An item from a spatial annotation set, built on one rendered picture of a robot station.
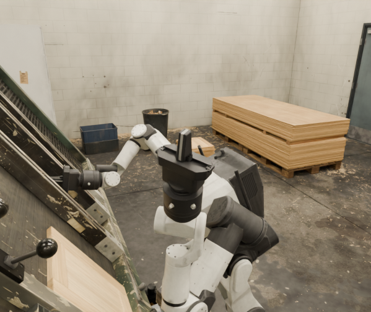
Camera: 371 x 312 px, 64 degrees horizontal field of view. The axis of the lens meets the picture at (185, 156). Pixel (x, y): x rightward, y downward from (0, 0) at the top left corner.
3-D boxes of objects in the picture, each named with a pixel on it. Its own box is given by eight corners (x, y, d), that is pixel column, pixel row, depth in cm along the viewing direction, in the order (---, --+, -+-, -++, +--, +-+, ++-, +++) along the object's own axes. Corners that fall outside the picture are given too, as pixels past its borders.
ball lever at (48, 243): (8, 277, 60) (57, 259, 55) (-8, 267, 58) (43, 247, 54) (17, 261, 63) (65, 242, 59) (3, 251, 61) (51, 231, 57)
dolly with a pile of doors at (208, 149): (215, 171, 452) (215, 146, 438) (182, 176, 434) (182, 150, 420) (198, 158, 505) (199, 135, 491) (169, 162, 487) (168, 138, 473)
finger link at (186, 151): (189, 127, 58) (188, 153, 62) (180, 135, 56) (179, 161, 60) (196, 130, 57) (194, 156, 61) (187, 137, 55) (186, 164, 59)
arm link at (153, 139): (147, 116, 143) (170, 140, 128) (158, 133, 153) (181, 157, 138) (127, 130, 142) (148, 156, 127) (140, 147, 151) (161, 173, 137)
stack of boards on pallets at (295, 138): (341, 169, 461) (351, 119, 434) (286, 179, 425) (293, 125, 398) (252, 129, 676) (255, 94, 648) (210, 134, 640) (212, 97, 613)
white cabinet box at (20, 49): (61, 165, 474) (39, 25, 402) (20, 171, 454) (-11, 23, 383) (61, 153, 527) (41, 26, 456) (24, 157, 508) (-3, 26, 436)
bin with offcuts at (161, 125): (173, 147, 562) (173, 112, 539) (147, 150, 545) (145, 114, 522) (165, 138, 607) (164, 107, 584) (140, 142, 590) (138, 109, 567)
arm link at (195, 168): (197, 182, 54) (194, 226, 62) (222, 156, 61) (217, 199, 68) (144, 158, 60) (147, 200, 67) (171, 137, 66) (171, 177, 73)
